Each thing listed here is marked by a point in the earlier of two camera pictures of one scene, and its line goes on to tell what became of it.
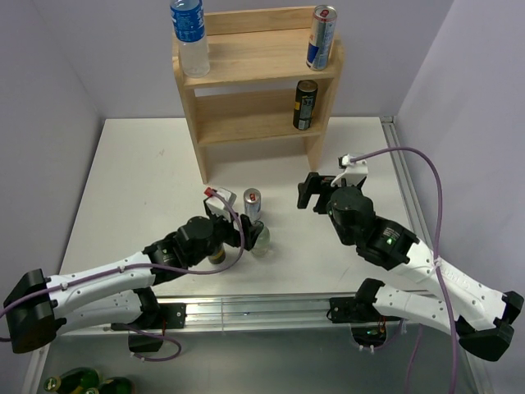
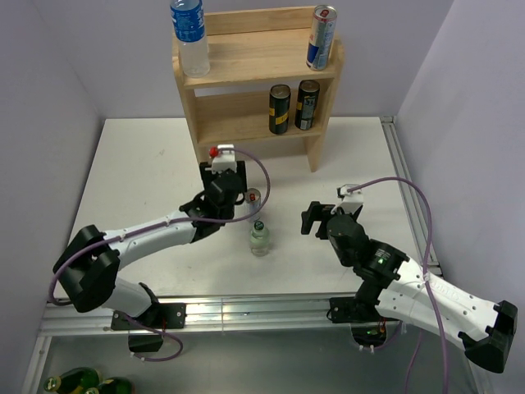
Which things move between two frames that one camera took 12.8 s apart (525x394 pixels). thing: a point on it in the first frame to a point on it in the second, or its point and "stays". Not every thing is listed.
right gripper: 315,184 to 316,212
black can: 303,105 stays
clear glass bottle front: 261,247 stays
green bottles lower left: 87,380 stays
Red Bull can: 321,37 stays
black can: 219,255 to 279,108
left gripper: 249,231 to 206,174
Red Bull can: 253,203 stays
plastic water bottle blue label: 189,24 stays
